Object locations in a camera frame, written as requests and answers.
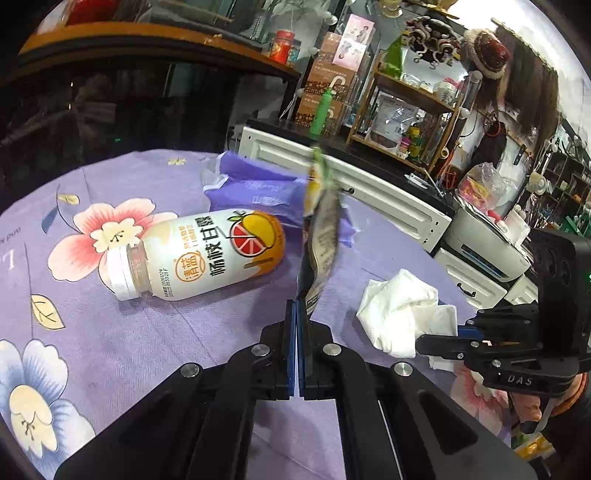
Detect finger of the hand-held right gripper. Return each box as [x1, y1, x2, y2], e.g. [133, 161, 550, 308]
[414, 333, 544, 364]
[456, 301, 542, 341]

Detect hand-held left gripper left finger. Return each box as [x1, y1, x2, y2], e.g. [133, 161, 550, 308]
[54, 299, 296, 480]

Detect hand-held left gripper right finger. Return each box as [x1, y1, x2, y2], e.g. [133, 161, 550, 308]
[298, 299, 539, 480]

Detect white tissue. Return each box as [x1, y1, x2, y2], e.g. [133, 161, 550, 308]
[356, 268, 459, 372]

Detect silver snack wrapper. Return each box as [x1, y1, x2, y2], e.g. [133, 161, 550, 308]
[295, 147, 345, 320]

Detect white orange yogurt bottle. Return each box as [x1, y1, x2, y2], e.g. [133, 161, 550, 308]
[106, 209, 286, 302]

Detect person's right hand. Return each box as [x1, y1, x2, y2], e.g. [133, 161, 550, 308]
[512, 373, 591, 435]

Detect white short desk drawer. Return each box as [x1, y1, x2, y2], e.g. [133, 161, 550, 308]
[505, 274, 539, 305]

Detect white large cabinet drawer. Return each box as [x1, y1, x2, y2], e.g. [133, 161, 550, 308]
[434, 247, 509, 311]

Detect white printer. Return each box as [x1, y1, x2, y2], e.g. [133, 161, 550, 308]
[441, 207, 533, 283]

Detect clear bag with pink items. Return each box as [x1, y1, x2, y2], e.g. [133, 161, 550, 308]
[457, 161, 519, 214]

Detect purple plastic bag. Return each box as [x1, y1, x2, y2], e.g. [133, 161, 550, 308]
[202, 150, 358, 248]

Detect long white desk drawer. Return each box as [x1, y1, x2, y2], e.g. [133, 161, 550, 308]
[238, 126, 452, 254]

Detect purple floral tablecloth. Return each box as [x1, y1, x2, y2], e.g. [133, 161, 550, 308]
[0, 148, 514, 480]

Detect long brown wig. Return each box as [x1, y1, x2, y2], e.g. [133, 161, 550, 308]
[480, 44, 563, 136]

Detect green bottle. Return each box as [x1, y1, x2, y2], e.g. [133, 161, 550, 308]
[309, 88, 334, 137]

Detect wooden shelf rack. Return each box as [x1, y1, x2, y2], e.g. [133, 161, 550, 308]
[346, 51, 468, 163]

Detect red knitted hat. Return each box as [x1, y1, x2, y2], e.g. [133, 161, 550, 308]
[464, 28, 513, 85]

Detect stacked brown cardboard boxes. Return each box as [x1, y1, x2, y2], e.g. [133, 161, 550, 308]
[295, 32, 371, 136]

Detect ornate dark headdress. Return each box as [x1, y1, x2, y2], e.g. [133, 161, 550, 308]
[405, 16, 463, 66]

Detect green packet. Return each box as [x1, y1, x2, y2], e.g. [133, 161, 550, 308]
[383, 34, 408, 80]

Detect red lidded jar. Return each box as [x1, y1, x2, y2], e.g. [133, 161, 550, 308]
[269, 30, 296, 64]

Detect pink printed box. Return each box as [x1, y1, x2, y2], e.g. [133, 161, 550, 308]
[332, 14, 376, 71]

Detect glass counter with wooden top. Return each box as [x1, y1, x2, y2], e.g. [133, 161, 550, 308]
[0, 0, 302, 154]

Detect metal wire shelf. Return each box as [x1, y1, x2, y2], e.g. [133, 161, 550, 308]
[531, 115, 591, 237]

